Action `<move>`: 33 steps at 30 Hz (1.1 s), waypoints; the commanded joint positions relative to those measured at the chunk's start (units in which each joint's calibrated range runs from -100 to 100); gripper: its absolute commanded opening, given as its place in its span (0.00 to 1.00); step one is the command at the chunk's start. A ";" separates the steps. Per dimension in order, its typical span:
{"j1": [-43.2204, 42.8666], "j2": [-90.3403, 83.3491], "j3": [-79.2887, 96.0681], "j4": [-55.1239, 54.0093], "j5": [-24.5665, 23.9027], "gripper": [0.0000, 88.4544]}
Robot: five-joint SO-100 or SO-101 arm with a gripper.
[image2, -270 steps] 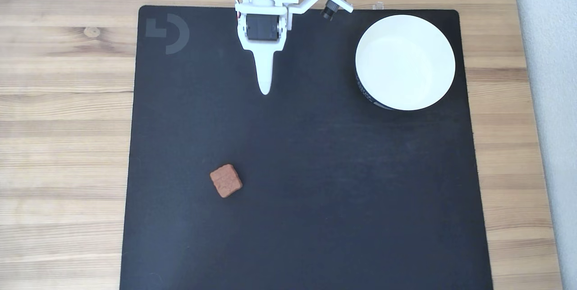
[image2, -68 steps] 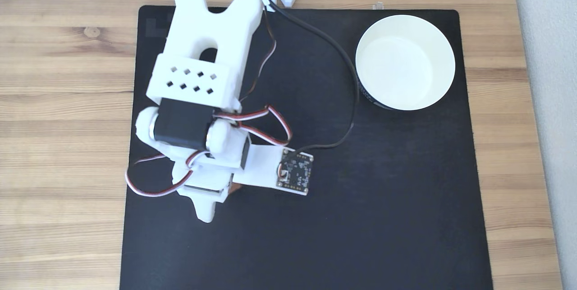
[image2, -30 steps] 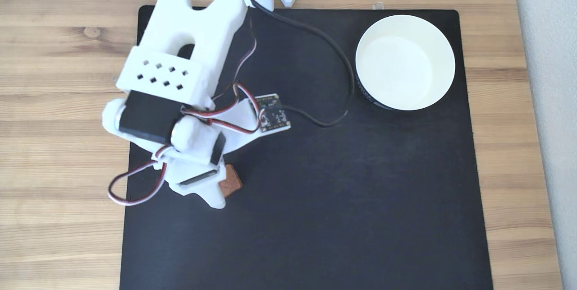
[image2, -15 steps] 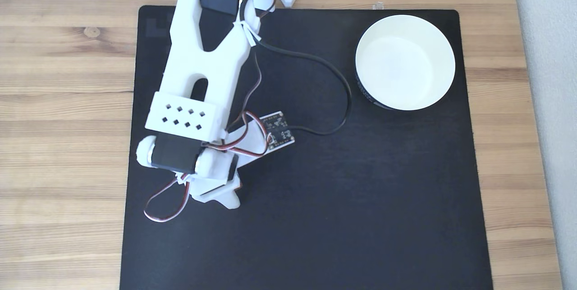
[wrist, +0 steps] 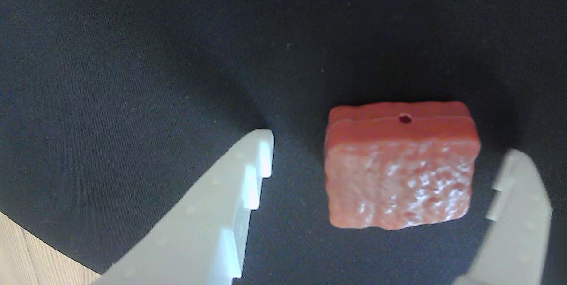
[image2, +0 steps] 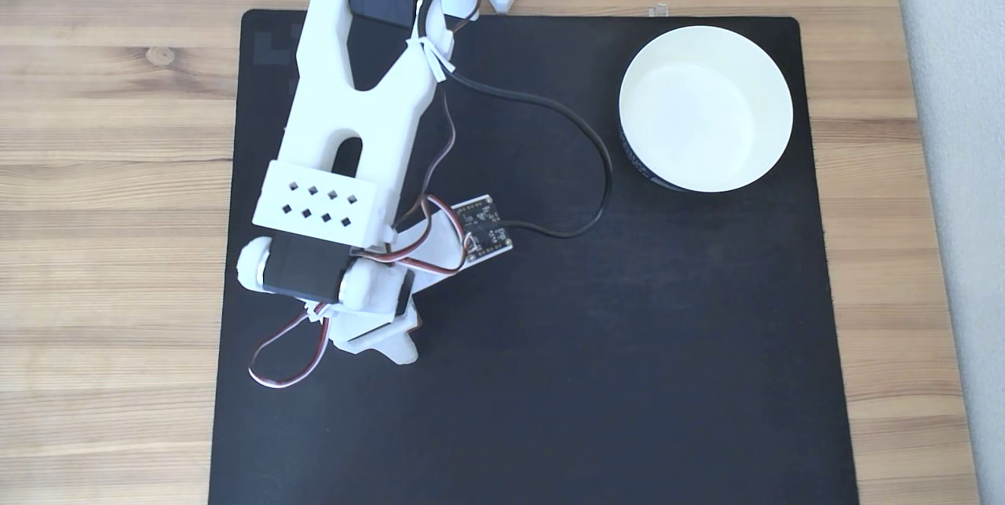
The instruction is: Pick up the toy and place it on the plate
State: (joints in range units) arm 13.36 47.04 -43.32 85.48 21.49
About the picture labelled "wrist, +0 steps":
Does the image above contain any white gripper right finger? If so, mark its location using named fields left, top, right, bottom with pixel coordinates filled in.
left=452, top=149, right=554, bottom=285

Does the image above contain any black desk mat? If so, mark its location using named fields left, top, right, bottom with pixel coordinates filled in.
left=0, top=0, right=567, bottom=285

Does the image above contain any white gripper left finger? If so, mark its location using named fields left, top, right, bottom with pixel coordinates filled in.
left=91, top=129, right=275, bottom=285

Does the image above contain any brown square toy block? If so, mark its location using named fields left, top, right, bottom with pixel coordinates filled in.
left=323, top=101, right=482, bottom=231

